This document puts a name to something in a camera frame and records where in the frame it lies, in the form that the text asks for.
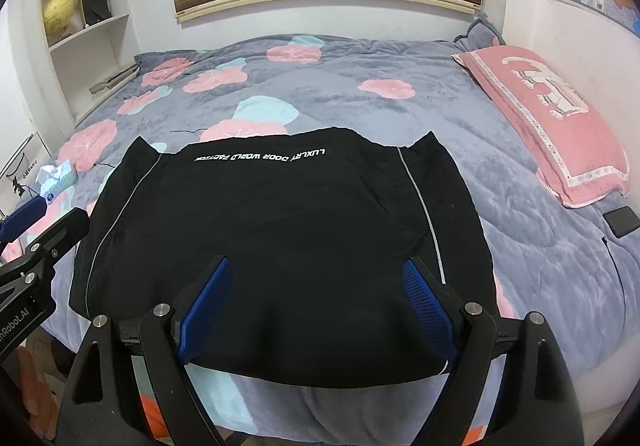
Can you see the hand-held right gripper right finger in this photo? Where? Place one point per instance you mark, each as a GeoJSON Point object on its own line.
{"type": "Point", "coordinates": [425, 306]}

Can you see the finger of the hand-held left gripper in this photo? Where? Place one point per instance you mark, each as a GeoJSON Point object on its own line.
{"type": "Point", "coordinates": [25, 216]}
{"type": "Point", "coordinates": [60, 236]}

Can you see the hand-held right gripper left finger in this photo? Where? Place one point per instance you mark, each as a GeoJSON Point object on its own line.
{"type": "Point", "coordinates": [205, 311]}

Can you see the black jacket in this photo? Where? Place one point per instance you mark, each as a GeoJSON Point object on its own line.
{"type": "Point", "coordinates": [280, 236]}

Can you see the white paper bag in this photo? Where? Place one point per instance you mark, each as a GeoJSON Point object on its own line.
{"type": "Point", "coordinates": [20, 171]}

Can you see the tissue pack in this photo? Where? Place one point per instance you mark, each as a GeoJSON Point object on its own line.
{"type": "Point", "coordinates": [57, 181]}

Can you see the pink slipper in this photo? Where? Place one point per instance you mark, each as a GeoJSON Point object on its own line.
{"type": "Point", "coordinates": [37, 391]}

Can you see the orange object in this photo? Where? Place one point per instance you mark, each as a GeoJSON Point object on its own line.
{"type": "Point", "coordinates": [150, 408]}

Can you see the flat grey case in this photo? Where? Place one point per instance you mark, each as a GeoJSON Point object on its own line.
{"type": "Point", "coordinates": [112, 79]}

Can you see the dark thread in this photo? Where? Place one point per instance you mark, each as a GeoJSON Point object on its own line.
{"type": "Point", "coordinates": [190, 131]}

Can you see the yellow globe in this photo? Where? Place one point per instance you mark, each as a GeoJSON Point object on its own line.
{"type": "Point", "coordinates": [58, 14]}

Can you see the black phone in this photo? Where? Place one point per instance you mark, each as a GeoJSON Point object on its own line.
{"type": "Point", "coordinates": [622, 221]}

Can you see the grey floral blanket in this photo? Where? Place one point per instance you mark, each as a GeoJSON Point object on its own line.
{"type": "Point", "coordinates": [350, 101]}

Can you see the black box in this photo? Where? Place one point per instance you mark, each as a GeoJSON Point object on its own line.
{"type": "Point", "coordinates": [95, 6]}

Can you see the pink pillow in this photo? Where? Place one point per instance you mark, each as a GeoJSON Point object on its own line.
{"type": "Point", "coordinates": [545, 116]}

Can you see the grey pillow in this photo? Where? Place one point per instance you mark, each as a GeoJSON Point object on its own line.
{"type": "Point", "coordinates": [482, 34]}

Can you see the white wall shelf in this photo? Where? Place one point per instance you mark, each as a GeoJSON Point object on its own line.
{"type": "Point", "coordinates": [85, 26]}

